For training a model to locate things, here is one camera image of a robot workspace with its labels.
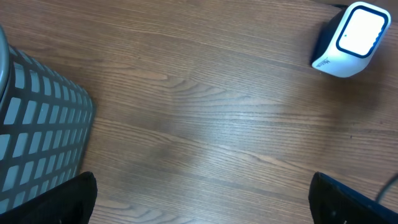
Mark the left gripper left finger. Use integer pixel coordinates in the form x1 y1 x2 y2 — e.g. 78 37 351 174
1 171 98 224

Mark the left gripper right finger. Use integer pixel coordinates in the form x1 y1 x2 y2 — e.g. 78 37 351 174
308 172 397 224

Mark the white barcode scanner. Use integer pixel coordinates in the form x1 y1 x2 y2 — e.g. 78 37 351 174
311 1 392 78

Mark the grey plastic basket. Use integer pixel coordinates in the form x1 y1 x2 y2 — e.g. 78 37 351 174
1 32 96 213

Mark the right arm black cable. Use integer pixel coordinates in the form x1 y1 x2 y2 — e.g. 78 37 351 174
375 174 398 203

